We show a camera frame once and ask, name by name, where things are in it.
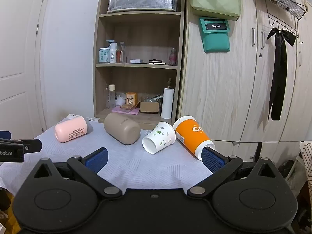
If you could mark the teal pouch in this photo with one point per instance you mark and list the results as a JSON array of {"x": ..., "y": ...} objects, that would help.
[{"x": 215, "y": 40}]

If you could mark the small white cup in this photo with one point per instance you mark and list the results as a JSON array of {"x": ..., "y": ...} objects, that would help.
[{"x": 121, "y": 100}]

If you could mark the cardboard box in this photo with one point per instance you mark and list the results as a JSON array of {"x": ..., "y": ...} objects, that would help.
[{"x": 149, "y": 107}]

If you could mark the white tablecloth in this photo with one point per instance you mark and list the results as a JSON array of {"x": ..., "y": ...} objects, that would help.
[{"x": 136, "y": 162}]

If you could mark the tan cup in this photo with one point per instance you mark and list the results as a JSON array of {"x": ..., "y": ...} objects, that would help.
[{"x": 121, "y": 129}]

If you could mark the small brown box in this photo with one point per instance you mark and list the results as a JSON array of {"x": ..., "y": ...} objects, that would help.
[{"x": 128, "y": 107}]

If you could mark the pink cup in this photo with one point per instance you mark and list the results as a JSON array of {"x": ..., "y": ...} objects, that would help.
[{"x": 70, "y": 129}]

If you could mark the white pump bottle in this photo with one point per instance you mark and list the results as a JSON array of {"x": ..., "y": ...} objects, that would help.
[{"x": 112, "y": 53}]

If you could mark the green cushion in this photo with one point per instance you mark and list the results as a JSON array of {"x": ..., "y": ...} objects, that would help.
[{"x": 214, "y": 1}]

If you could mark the flat black items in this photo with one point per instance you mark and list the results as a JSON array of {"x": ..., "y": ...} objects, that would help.
[{"x": 156, "y": 61}]

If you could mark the clear bottle with red liquid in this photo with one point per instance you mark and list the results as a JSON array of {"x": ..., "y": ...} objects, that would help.
[{"x": 121, "y": 54}]

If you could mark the white leaf-print cup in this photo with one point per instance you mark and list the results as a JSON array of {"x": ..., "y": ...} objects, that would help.
[{"x": 159, "y": 136}]

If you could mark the flat white tin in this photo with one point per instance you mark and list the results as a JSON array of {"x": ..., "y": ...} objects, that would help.
[{"x": 136, "y": 61}]

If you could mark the white paper towel roll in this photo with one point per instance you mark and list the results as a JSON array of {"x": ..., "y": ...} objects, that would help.
[{"x": 167, "y": 103}]

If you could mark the clear bottle with cream cap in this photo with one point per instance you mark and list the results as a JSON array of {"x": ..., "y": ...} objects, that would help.
[{"x": 112, "y": 97}]

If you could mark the black ribbon bow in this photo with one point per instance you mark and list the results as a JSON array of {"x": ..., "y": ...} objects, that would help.
[{"x": 279, "y": 78}]

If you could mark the orange flower-print box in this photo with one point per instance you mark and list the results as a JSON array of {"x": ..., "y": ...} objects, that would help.
[{"x": 131, "y": 98}]

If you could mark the orange cup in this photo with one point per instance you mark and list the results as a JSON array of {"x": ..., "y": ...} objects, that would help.
[{"x": 191, "y": 136}]

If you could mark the teal and white jar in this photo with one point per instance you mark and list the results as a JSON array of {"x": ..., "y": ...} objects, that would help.
[{"x": 104, "y": 56}]

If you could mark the pink bottle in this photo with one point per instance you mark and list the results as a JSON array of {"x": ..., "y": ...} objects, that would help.
[{"x": 172, "y": 58}]

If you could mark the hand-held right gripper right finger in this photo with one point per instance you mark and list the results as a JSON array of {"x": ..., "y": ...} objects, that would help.
[{"x": 214, "y": 160}]

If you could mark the pink notepad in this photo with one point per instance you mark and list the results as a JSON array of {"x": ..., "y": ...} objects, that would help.
[{"x": 134, "y": 111}]

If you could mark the wooden wardrobe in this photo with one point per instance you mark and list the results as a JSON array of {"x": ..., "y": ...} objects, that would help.
[{"x": 219, "y": 90}]

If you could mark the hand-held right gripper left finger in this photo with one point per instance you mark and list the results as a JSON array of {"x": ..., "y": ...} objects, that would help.
[{"x": 96, "y": 159}]

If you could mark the white door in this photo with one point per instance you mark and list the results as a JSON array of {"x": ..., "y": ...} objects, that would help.
[{"x": 19, "y": 53}]

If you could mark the small white box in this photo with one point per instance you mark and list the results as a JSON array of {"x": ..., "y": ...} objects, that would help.
[{"x": 93, "y": 120}]

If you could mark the white packet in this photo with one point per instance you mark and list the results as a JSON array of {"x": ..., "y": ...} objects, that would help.
[{"x": 73, "y": 116}]

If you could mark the wooden shelf unit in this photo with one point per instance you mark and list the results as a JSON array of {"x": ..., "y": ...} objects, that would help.
[{"x": 146, "y": 29}]

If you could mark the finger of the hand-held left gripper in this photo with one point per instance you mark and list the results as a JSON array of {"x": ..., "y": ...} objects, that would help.
[{"x": 33, "y": 145}]

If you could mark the patterned white box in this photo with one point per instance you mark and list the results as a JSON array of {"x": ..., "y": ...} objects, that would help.
[{"x": 306, "y": 160}]

